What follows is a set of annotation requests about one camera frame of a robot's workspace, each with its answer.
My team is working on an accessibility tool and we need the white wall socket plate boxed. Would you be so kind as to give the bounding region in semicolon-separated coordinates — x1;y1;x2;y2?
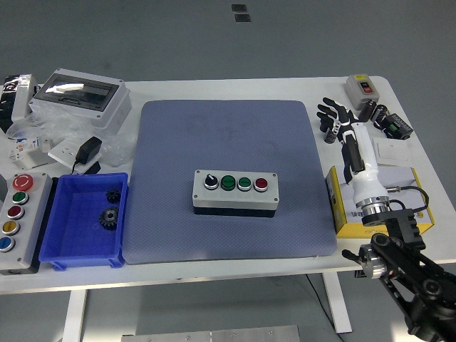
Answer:
48;138;93;172

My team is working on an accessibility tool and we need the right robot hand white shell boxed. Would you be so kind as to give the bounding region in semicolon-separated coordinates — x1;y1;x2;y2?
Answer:
316;96;390;207

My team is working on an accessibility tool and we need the blue-grey table mat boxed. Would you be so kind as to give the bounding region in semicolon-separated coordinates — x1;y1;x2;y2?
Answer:
123;99;339;265

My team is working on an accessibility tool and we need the silver metal plate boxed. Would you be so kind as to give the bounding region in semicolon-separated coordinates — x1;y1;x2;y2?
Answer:
120;324;301;342

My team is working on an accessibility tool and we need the white table leg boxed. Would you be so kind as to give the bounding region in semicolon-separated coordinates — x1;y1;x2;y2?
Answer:
322;272;353;334
62;289;88;342

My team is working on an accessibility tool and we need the clear plastic bag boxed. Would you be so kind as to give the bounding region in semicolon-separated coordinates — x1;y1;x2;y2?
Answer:
5;106;138;168

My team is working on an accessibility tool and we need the blue plastic bin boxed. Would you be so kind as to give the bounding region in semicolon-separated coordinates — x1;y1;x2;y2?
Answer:
38;172;129;271

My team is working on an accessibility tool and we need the white circuit breaker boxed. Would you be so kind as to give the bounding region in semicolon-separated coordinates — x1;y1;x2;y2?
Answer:
7;137;54;170

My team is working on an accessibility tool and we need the grey five-button control box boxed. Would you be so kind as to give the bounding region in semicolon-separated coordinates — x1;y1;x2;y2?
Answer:
0;172;54;275

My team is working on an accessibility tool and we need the white wall switch plate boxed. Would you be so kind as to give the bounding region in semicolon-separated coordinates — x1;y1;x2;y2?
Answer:
372;137;410;167

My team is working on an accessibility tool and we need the grey four-button control box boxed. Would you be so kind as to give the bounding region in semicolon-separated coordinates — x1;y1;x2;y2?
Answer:
192;169;279;219

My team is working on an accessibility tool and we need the black shiny packet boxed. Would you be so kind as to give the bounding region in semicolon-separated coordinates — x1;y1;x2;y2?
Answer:
0;74;22;133

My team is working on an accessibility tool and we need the grey distribution box clear lid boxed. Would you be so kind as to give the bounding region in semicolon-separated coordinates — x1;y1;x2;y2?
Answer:
28;68;133;135

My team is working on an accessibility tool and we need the white rectangular box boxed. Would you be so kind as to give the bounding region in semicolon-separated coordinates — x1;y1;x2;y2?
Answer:
11;73;40;124

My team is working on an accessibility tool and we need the black cable under table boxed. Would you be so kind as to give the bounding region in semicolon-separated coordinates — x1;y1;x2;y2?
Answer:
305;274;345;342

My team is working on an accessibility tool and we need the black power adapter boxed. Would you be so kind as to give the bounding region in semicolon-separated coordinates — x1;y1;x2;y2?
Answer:
71;136;103;175

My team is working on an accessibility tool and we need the black module green display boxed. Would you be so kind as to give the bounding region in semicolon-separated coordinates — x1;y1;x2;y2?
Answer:
379;113;414;140

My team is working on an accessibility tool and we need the grey two-button switch box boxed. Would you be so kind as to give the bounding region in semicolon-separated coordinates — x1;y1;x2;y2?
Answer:
344;73;383;110

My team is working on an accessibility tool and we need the yellow and white cardboard box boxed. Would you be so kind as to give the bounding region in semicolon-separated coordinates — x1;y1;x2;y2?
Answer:
326;165;435;239

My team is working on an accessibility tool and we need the large black bevel gear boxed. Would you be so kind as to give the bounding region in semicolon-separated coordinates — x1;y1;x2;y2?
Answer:
98;205;121;232

